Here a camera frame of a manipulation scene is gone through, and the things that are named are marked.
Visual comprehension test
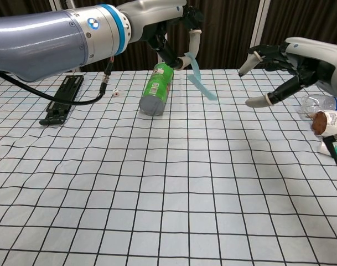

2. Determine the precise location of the light blue paper strip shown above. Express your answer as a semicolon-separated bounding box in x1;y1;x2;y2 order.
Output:
184;52;203;81
186;75;218;101

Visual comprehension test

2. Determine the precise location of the black plastic bracket rail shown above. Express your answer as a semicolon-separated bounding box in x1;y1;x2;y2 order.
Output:
39;74;85;126

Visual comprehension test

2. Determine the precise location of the dark pleated partition curtain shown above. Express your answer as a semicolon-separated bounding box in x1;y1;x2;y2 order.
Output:
81;51;159;73
263;0;337;70
0;0;57;19
164;0;262;70

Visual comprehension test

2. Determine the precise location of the white bottle with brown drink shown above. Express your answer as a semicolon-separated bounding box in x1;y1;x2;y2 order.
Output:
311;109;337;138

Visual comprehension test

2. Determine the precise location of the light blue checkered tablecloth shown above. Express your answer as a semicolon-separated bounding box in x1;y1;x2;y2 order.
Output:
0;68;337;266

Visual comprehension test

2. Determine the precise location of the white green glue stick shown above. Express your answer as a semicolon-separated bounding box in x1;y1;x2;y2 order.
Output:
317;140;337;161

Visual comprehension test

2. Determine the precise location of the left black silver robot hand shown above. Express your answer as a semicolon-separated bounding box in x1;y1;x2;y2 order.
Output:
118;0;205;71

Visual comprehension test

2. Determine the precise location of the clear Pepsi plastic bottle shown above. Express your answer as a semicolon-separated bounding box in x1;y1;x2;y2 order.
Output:
297;94;337;120

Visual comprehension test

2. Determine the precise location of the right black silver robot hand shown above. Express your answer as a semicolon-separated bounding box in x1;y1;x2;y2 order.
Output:
238;37;337;108

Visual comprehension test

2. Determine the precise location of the green chips can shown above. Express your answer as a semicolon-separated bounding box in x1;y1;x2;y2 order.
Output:
138;61;175;116

